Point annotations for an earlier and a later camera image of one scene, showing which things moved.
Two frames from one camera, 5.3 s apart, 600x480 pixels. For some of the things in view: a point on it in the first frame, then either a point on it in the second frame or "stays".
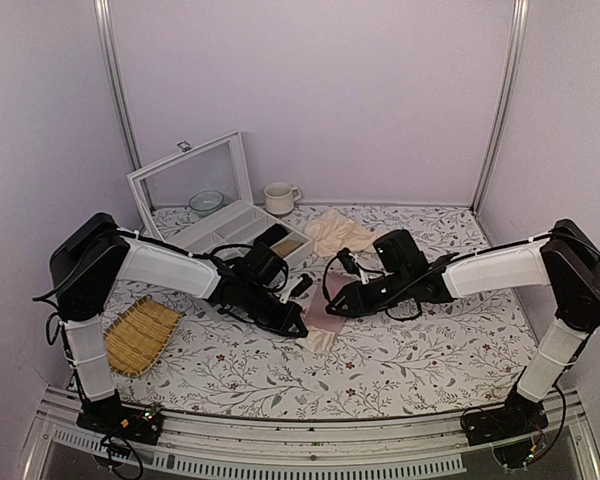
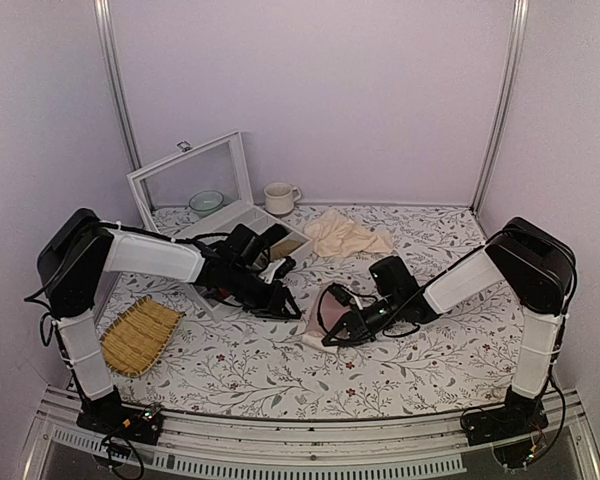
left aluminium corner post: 115,80 stays
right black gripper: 358,302 to 355,327
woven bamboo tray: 140,336 stays
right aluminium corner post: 516,61 stays
